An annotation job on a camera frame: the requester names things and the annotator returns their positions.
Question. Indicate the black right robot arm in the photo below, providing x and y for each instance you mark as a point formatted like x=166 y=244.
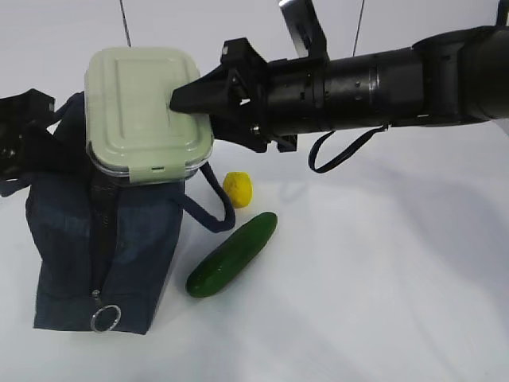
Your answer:
x=455 y=78

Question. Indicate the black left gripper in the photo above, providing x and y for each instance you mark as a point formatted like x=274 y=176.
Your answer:
x=27 y=146

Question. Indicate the yellow lemon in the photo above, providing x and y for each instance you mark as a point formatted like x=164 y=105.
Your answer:
x=239 y=188

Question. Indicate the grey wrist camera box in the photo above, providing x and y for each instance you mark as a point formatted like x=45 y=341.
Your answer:
x=304 y=28

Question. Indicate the green cucumber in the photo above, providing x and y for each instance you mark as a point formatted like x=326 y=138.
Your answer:
x=225 y=263

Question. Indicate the navy blue lunch bag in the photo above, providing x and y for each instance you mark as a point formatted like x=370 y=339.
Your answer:
x=105 y=249

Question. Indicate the green lid food container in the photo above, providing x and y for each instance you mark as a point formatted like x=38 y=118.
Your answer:
x=132 y=135

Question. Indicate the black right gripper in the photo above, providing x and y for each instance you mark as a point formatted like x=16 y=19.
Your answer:
x=235 y=96

